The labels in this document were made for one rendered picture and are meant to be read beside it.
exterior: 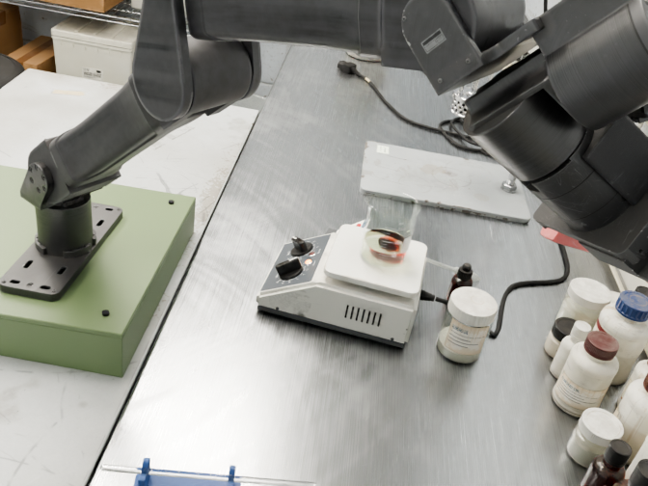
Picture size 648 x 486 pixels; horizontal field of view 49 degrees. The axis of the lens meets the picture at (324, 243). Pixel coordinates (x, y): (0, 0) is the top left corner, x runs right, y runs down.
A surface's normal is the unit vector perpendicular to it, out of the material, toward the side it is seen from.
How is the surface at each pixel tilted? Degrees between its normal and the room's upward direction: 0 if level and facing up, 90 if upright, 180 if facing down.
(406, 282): 0
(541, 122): 76
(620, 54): 87
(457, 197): 0
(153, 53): 90
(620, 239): 57
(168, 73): 90
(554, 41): 90
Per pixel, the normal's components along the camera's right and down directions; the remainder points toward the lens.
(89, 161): -0.53, 0.37
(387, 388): 0.15, -0.82
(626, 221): -0.75, -0.55
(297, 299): -0.22, 0.51
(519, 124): -0.02, 0.57
